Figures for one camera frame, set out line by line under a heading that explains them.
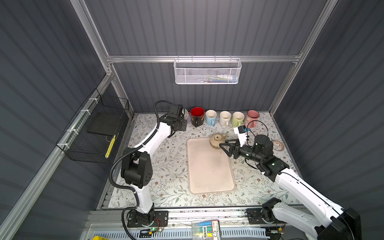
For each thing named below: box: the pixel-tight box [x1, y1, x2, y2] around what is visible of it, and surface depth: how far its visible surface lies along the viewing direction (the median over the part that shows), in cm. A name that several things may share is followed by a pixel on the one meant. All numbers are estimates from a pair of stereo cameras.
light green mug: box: [232, 111, 245, 128], surface depth 108 cm
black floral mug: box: [190, 106, 205, 128], surface depth 111 cm
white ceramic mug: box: [219, 110, 232, 126], surface depth 108 cm
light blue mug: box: [205, 109, 218, 126], surface depth 108 cm
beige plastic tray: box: [186, 137, 236, 194], surface depth 91 cm
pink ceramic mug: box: [245, 109, 260, 129], surface depth 107 cm
